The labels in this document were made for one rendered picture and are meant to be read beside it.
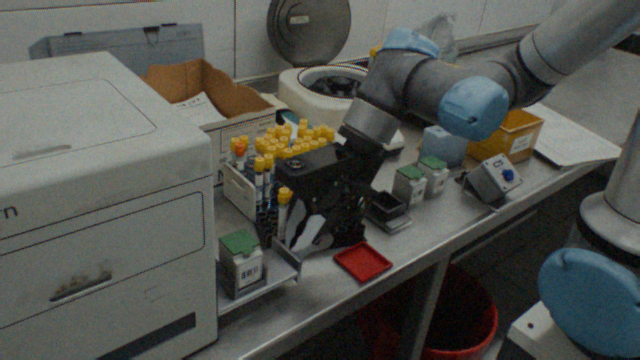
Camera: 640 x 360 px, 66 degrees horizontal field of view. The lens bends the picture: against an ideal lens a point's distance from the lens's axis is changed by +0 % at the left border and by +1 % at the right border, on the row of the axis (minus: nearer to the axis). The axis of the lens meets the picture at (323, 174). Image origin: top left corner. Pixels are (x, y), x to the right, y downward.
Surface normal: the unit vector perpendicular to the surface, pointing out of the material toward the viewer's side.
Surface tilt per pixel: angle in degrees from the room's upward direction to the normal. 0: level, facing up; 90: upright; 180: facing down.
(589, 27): 102
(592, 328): 98
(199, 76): 89
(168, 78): 87
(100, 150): 0
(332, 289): 0
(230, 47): 90
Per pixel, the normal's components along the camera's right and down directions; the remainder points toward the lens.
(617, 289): -0.78, 0.38
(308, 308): 0.10, -0.84
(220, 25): 0.63, 0.46
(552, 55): -0.58, 0.55
